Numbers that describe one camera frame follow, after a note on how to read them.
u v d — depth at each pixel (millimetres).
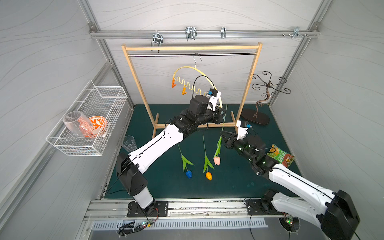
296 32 765
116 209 749
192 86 767
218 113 604
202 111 546
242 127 661
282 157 880
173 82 911
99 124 665
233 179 856
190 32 760
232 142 656
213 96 604
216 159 745
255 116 1111
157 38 783
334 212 387
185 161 887
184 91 861
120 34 782
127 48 618
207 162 883
